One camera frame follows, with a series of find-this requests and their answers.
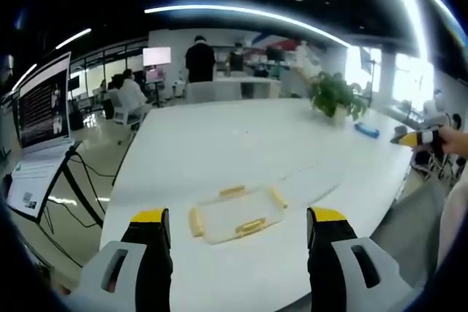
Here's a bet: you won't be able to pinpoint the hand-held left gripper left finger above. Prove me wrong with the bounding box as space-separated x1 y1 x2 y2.
67 208 173 312

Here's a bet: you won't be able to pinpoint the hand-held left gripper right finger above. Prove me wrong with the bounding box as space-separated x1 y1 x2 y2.
306 206 416 312

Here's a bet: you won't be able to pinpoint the clear plastic box yellow buckles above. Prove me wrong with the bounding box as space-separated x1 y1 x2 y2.
188 184 289 246

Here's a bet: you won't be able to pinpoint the person's right hand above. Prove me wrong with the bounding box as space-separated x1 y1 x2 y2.
439 129 468 156

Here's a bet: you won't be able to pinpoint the blue flat object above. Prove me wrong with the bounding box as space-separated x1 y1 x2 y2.
353 121 380 140

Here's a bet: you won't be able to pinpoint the green potted plant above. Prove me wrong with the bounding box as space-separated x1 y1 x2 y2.
309 70 369 125

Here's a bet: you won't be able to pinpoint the person's white clothing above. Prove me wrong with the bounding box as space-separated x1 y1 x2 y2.
435 179 468 275

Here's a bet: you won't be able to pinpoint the white office chair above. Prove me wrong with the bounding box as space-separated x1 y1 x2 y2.
108 89 153 131

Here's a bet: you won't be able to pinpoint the open laptop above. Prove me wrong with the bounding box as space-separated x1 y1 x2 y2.
6 51 75 218

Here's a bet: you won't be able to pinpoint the white counter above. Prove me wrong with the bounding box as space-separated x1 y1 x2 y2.
184 76 282 104

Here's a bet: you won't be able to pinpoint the bright display screen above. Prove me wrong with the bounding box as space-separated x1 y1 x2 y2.
142 46 173 69

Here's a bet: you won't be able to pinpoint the long ceiling light strip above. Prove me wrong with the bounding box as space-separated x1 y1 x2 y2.
143 4 350 49

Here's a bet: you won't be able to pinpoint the short ceiling light strip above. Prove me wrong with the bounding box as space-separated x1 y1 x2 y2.
54 27 92 50

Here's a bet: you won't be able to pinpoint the black floor cable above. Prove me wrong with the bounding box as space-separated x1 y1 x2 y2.
38 151 110 269

